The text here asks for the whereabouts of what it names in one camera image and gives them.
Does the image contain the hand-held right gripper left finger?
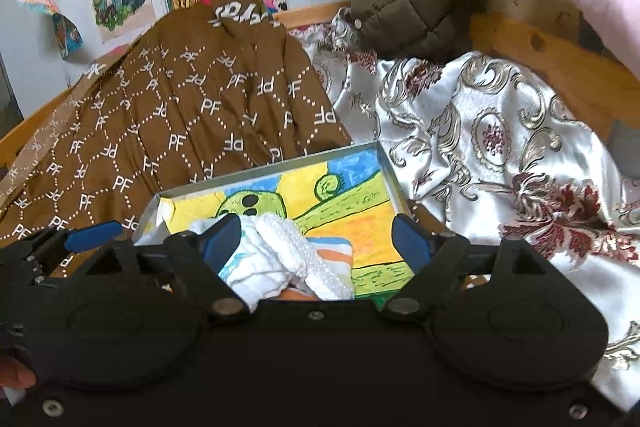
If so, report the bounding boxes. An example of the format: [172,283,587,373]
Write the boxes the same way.
[82,213,251,318]

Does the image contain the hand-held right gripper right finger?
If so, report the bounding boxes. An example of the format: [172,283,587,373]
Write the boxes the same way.
[380,214,546,320]

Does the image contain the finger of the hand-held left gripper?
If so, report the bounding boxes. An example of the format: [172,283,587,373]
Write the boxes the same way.
[30,221,123,258]

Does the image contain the white blue baby sock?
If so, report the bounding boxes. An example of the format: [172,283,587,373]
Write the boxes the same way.
[192,217,296,308]

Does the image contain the metal tray with painted drawing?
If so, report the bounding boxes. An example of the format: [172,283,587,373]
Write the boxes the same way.
[132,141,416,303]

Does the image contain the pastel striped sock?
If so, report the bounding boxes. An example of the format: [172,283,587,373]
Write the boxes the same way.
[300,234,353,273]

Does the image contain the white knit sock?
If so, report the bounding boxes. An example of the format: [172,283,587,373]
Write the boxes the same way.
[255,213,356,300]

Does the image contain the orange ribbed sock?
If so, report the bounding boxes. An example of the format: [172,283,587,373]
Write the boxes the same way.
[277,288,321,303]

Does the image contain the person's left hand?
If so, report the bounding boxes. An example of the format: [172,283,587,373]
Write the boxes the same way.
[0,353,37,390]

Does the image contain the white floral satin quilt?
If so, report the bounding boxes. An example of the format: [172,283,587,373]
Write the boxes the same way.
[287,7,640,413]

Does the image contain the brown letter-printed jacket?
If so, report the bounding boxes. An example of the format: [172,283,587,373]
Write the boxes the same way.
[0,0,353,288]

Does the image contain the wooden bed frame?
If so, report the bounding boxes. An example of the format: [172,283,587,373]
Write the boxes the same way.
[0,0,640,168]

